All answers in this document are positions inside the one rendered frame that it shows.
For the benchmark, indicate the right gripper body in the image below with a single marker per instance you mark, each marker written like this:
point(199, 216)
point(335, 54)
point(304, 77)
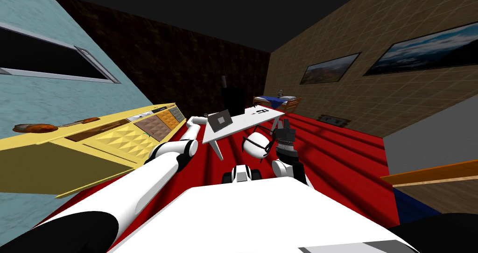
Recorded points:
point(285, 135)

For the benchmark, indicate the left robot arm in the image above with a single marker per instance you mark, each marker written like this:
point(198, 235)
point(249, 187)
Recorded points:
point(149, 185)

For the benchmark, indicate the white round chair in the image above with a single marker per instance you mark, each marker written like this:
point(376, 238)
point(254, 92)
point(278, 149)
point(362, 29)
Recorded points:
point(257, 144)

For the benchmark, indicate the small black object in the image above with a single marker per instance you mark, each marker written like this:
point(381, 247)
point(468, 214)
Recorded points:
point(261, 112)

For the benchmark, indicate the bed with blue blanket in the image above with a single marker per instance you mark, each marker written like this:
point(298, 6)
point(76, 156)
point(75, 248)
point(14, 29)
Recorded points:
point(278, 100)

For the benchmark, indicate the white table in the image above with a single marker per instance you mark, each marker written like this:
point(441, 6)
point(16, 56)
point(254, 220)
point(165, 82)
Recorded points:
point(242, 123)

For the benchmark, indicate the grey laptop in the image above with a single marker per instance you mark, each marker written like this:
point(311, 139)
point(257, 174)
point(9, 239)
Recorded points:
point(220, 121)

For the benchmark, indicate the small landscape picture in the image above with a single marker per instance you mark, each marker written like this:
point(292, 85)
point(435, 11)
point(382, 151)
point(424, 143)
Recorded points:
point(328, 69)

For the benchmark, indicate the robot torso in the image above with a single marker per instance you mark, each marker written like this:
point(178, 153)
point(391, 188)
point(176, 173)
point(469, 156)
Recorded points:
point(254, 215)

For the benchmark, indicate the large landscape picture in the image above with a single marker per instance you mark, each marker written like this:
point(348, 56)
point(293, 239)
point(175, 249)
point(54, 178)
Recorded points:
point(429, 51)

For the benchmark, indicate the yellow cupboard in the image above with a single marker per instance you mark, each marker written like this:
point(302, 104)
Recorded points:
point(74, 159)

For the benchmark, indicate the brown bread loaf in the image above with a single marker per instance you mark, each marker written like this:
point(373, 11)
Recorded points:
point(35, 128)

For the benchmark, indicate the dark window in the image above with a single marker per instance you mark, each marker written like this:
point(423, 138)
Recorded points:
point(41, 57)

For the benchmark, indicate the dark wall vent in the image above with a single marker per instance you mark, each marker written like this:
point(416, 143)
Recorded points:
point(334, 120)

